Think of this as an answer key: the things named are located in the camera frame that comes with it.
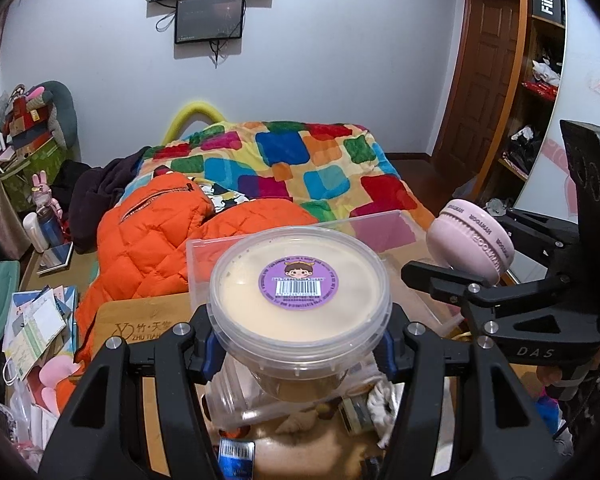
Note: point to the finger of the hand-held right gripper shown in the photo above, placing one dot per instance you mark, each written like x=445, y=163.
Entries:
x=540, y=232
x=445, y=285

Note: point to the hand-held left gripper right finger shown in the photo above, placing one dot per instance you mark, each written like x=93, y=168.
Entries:
x=386, y=351

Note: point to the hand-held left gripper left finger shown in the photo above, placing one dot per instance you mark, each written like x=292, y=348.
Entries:
x=211, y=347

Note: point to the white cloth pouch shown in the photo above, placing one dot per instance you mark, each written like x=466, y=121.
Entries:
x=382, y=400

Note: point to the pink round case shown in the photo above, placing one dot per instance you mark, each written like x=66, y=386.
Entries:
x=472, y=240

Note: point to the clear plastic storage box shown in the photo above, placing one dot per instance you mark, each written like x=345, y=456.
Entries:
x=375, y=230

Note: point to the round plastic tub purple label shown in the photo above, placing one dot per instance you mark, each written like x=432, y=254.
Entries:
x=300, y=305

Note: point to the wooden desktop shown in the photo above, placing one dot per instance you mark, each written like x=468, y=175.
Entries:
x=145, y=312

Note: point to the blue barcode packet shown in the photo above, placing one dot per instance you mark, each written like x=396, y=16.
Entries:
x=235, y=452

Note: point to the orange puffer jacket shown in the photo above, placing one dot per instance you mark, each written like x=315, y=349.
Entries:
x=145, y=245

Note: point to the red packets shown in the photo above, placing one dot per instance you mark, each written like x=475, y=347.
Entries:
x=540, y=91

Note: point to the black white printed cloth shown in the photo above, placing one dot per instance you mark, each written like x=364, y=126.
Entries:
x=225, y=200

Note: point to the pink plush toy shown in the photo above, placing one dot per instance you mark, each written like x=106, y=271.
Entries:
x=55, y=380

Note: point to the white plastic bag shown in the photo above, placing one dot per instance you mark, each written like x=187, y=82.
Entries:
x=547, y=71

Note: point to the brown wooden door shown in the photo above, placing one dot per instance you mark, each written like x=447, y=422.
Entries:
x=485, y=70

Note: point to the pile of paper booklets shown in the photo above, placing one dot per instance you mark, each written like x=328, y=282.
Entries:
x=35, y=330

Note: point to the tablet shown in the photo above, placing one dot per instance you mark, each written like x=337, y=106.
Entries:
x=55, y=257

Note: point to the colourful patchwork blanket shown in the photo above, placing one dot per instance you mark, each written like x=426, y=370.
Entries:
x=300, y=160

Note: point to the dark cloth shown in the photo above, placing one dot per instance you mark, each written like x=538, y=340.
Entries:
x=90, y=195

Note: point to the blue bottle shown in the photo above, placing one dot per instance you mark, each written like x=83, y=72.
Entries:
x=52, y=230

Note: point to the wooden wardrobe shelf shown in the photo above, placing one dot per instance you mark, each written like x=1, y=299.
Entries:
x=525, y=35

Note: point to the pile of clear plastic bags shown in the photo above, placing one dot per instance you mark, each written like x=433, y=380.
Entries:
x=20, y=425

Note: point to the white bottle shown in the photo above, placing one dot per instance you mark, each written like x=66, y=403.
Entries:
x=34, y=232

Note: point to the black box white print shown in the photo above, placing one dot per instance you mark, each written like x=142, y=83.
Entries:
x=547, y=2

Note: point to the pink rabbit toy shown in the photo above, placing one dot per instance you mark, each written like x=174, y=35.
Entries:
x=42, y=185

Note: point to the yellow foam tube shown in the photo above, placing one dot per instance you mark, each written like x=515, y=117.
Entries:
x=195, y=109

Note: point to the green storage box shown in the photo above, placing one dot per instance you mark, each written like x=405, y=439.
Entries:
x=30, y=175

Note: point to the grey cushion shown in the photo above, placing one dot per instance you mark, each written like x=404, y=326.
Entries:
x=65, y=110

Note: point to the stack of colourful boxes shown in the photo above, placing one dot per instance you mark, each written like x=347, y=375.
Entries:
x=25, y=115

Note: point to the small black wall monitor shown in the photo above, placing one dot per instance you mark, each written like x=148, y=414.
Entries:
x=210, y=17

